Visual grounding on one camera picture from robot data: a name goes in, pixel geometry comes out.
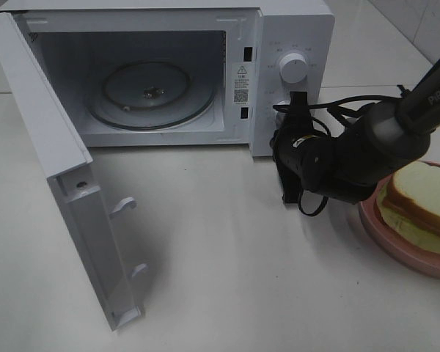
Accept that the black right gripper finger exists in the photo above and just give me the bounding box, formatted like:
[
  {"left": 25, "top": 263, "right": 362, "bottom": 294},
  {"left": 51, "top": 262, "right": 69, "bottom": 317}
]
[
  {"left": 290, "top": 91, "right": 307, "bottom": 114},
  {"left": 276, "top": 162, "right": 302, "bottom": 205}
]

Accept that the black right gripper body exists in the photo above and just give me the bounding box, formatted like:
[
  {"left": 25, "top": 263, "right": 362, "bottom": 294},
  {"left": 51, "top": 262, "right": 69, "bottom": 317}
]
[{"left": 271, "top": 112, "right": 332, "bottom": 176}]

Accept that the white bread sandwich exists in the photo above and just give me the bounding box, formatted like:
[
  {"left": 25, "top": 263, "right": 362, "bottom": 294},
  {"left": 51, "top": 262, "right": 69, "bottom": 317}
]
[{"left": 375, "top": 161, "right": 440, "bottom": 254}]

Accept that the pink round plate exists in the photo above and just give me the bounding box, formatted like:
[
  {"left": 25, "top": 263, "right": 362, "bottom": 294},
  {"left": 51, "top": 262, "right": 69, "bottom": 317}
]
[{"left": 359, "top": 161, "right": 440, "bottom": 279}]

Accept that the white microwave door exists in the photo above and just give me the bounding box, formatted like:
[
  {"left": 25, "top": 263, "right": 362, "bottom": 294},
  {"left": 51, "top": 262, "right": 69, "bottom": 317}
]
[{"left": 0, "top": 12, "right": 145, "bottom": 330}]

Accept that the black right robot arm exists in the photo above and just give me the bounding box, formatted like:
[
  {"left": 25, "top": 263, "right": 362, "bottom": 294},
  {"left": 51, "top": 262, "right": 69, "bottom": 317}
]
[{"left": 271, "top": 58, "right": 440, "bottom": 216}]

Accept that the lower white timer knob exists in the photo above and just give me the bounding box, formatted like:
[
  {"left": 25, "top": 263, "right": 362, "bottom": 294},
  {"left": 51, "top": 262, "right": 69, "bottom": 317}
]
[{"left": 274, "top": 100, "right": 290, "bottom": 129}]

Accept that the upper white power knob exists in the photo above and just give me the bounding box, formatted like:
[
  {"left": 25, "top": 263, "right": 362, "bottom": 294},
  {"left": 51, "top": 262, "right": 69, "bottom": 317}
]
[{"left": 279, "top": 52, "right": 309, "bottom": 84}]

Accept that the white microwave oven body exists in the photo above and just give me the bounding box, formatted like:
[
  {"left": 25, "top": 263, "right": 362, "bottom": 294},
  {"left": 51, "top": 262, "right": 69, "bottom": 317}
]
[{"left": 0, "top": 1, "right": 334, "bottom": 157}]

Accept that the glass microwave turntable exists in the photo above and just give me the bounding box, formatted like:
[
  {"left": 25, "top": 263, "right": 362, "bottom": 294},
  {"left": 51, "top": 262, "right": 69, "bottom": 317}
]
[{"left": 87, "top": 61, "right": 216, "bottom": 131}]

